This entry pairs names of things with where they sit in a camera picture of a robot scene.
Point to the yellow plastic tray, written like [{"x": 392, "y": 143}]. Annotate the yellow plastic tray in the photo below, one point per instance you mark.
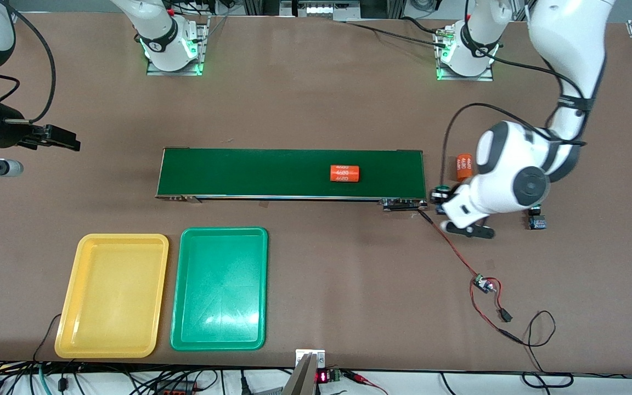
[{"x": 113, "y": 296}]

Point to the grey metal camera stand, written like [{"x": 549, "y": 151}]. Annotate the grey metal camera stand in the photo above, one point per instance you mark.
[{"x": 304, "y": 376}]

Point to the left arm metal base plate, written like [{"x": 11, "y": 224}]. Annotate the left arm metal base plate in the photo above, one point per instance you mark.
[{"x": 464, "y": 78}]

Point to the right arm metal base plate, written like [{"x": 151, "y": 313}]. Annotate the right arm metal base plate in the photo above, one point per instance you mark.
[{"x": 173, "y": 72}]

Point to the orange power strip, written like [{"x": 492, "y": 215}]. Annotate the orange power strip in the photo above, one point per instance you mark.
[{"x": 176, "y": 389}]

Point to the orange 4680 battery cylinder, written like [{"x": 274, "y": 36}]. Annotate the orange 4680 battery cylinder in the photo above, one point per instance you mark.
[
  {"x": 344, "y": 173},
  {"x": 464, "y": 166}
]

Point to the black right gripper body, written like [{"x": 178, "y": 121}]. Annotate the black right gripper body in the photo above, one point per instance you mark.
[{"x": 10, "y": 133}]

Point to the small black circuit board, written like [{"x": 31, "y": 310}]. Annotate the small black circuit board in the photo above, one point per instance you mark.
[{"x": 479, "y": 282}]

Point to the red clip leads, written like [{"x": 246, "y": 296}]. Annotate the red clip leads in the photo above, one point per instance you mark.
[{"x": 368, "y": 379}]

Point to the green conveyor belt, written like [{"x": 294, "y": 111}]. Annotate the green conveyor belt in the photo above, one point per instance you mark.
[{"x": 266, "y": 173}]

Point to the black switch with red lead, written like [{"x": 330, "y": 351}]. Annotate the black switch with red lead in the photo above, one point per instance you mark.
[{"x": 506, "y": 315}]

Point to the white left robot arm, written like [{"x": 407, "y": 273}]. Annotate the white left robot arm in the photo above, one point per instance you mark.
[{"x": 568, "y": 44}]

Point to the green plastic tray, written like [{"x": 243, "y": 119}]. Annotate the green plastic tray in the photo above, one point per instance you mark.
[{"x": 220, "y": 307}]

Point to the grey background device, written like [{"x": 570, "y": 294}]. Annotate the grey background device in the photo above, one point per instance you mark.
[{"x": 316, "y": 10}]

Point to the small red digit display module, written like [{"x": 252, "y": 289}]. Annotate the small red digit display module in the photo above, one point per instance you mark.
[{"x": 322, "y": 377}]

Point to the green push button switch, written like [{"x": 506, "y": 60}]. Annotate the green push button switch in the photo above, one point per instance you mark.
[
  {"x": 537, "y": 221},
  {"x": 441, "y": 190}
]

